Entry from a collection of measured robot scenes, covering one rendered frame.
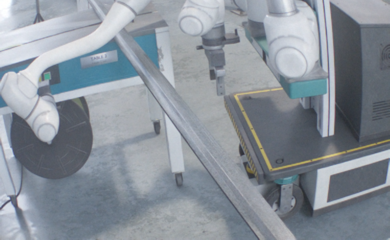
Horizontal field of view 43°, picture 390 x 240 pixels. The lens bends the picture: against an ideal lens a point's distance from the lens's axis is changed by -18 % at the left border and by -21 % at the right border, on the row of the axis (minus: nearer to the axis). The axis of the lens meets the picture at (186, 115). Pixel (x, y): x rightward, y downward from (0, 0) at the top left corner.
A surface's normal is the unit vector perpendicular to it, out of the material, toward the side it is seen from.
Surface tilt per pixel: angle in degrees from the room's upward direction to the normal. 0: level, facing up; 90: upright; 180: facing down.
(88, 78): 90
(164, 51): 90
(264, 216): 0
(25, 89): 70
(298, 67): 95
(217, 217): 0
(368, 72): 90
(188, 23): 99
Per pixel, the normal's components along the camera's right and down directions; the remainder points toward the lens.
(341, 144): -0.09, -0.89
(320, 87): 0.14, 0.44
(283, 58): -0.18, 0.59
